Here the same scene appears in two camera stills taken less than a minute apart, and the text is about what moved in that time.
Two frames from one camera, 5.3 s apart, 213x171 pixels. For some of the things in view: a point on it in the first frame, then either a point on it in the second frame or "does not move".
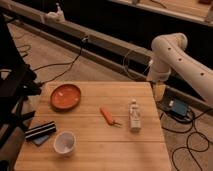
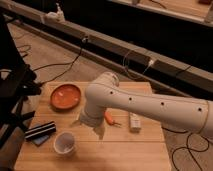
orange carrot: (109, 117) does not move
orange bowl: (65, 96) does not move
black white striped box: (40, 130) does not move
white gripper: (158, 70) -> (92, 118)
